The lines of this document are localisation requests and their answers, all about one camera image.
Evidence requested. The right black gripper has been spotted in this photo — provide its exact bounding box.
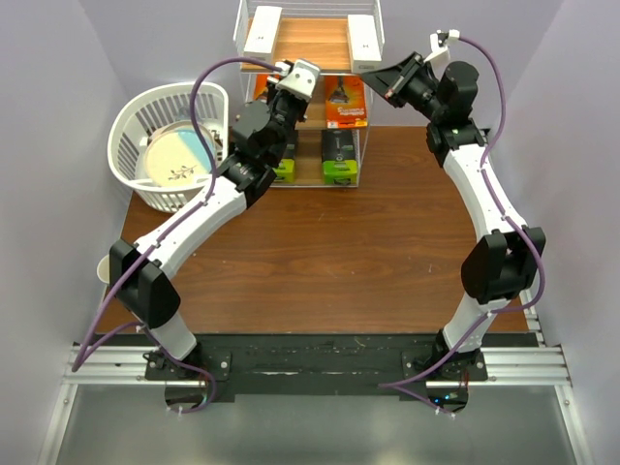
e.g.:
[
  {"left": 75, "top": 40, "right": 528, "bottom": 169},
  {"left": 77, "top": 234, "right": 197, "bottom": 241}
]
[{"left": 360, "top": 52, "right": 446, "bottom": 123}]

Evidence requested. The orange Gillette razor pack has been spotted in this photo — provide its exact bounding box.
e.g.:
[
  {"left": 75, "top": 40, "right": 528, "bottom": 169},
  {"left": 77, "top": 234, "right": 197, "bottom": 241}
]
[
  {"left": 252, "top": 74, "right": 277, "bottom": 104},
  {"left": 324, "top": 75, "right": 368, "bottom": 129}
]

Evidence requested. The white Harry's box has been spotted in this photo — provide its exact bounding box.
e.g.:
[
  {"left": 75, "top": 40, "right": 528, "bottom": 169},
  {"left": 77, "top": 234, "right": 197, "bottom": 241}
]
[{"left": 347, "top": 15, "right": 382, "bottom": 74}]

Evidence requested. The green black razor box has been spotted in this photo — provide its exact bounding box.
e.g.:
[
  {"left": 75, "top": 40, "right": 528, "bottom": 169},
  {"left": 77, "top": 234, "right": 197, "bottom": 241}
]
[
  {"left": 273, "top": 143, "right": 296, "bottom": 184},
  {"left": 321, "top": 129, "right": 358, "bottom": 186}
]

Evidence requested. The grey Harry's box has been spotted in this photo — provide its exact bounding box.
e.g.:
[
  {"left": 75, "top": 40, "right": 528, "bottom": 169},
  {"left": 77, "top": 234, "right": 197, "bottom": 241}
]
[{"left": 243, "top": 5, "right": 283, "bottom": 62}]

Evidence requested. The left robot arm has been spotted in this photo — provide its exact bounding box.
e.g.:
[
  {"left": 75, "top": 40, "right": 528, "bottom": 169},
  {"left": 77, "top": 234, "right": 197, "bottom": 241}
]
[{"left": 108, "top": 84, "right": 313, "bottom": 380}]

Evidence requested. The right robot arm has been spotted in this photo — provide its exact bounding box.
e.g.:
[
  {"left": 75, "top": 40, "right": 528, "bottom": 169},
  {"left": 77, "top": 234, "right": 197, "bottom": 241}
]
[{"left": 361, "top": 53, "right": 546, "bottom": 381}]

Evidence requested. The cream and blue plate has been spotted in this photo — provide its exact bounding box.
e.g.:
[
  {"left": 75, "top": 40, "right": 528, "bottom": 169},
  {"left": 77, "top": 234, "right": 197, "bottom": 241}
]
[{"left": 143, "top": 123, "right": 212, "bottom": 188}]

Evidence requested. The cream paper cup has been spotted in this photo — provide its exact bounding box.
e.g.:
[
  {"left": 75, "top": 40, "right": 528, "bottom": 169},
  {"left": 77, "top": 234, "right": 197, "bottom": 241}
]
[{"left": 96, "top": 255, "right": 110, "bottom": 285}]

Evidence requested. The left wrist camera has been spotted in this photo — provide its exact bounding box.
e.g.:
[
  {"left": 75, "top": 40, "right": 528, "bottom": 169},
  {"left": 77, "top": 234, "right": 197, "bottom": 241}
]
[{"left": 275, "top": 59, "right": 321, "bottom": 103}]

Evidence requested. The white wire wooden shelf unit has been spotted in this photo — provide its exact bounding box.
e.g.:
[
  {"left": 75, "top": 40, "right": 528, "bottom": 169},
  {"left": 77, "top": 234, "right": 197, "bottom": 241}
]
[{"left": 233, "top": 1, "right": 385, "bottom": 188}]

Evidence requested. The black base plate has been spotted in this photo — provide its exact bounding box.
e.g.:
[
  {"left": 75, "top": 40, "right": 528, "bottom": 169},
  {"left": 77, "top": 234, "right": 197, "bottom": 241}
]
[{"left": 86, "top": 331, "right": 540, "bottom": 403}]

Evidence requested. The aluminium rail frame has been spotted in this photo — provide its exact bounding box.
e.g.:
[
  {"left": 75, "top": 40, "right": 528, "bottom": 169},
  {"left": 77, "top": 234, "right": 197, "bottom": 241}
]
[{"left": 38, "top": 128, "right": 595, "bottom": 465}]

